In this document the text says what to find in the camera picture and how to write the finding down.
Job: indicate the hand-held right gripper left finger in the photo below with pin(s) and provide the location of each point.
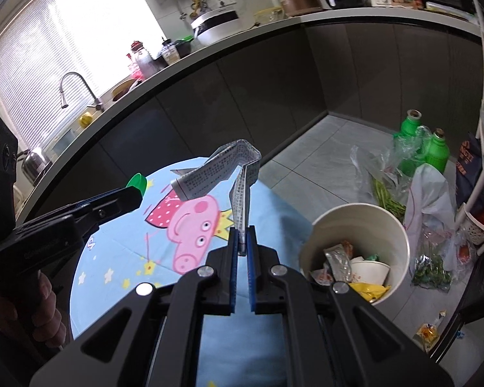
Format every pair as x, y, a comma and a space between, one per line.
234, 268

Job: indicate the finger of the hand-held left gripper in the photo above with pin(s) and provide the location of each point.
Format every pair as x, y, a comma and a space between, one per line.
109, 207

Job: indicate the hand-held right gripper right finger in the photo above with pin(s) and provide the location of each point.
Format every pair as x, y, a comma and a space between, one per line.
250, 268

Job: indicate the green plastic cap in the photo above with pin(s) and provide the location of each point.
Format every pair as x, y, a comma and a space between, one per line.
139, 180

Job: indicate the white wrapper orange print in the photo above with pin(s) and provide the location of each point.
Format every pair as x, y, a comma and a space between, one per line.
320, 277

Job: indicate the printed leaflet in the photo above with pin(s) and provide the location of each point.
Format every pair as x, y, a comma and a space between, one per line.
209, 177

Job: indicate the white round bin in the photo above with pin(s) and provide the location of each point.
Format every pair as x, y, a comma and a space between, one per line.
359, 223

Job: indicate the white paper cup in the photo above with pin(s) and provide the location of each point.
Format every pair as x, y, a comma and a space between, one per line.
369, 270

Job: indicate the person's left hand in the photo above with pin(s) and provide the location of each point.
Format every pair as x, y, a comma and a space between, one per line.
46, 310

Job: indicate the cartoon pig printed tablecloth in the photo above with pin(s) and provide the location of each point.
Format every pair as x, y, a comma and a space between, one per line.
266, 217

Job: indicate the steel kettle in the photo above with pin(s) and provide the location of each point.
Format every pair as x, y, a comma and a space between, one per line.
35, 165

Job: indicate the small yellow object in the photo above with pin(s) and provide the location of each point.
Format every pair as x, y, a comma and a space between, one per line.
86, 119

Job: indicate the brown bowl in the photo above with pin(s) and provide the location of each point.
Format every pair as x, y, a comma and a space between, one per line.
123, 88

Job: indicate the steel kitchen faucet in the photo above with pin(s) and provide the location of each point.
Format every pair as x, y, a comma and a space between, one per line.
76, 78

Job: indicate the glass jar red lid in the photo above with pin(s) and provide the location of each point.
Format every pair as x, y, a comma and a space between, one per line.
142, 62

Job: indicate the clear bag of green beans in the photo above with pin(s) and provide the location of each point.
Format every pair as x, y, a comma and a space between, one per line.
381, 187

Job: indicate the clear cup beige contents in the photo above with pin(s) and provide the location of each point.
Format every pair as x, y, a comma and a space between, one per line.
170, 53

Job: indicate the grey kitchen cabinets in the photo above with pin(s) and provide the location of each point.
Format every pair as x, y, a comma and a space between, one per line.
226, 88

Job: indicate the white window blind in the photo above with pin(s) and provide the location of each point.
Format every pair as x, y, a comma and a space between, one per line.
36, 48

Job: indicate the black cooking pot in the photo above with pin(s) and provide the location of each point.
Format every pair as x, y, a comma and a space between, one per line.
184, 48

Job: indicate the clear bag of leafy greens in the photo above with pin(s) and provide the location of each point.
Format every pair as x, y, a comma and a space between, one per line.
431, 268

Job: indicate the yellow snack packet clear wrap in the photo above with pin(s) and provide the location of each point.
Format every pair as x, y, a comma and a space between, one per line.
429, 328

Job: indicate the green plastic bottle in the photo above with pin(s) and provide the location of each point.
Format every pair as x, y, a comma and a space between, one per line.
411, 141
437, 151

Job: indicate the white round cooker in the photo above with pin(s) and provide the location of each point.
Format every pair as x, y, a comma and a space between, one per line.
217, 24

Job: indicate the dark blue orange bag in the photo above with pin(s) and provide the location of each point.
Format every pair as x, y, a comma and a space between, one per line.
468, 165

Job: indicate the glass container yellow rim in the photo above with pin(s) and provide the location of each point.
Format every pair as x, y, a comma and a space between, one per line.
268, 15

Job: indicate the brown lidded pot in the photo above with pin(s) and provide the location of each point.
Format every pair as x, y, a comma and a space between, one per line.
302, 3

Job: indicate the white kitchen countertop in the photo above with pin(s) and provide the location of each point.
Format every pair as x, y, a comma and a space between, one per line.
347, 14

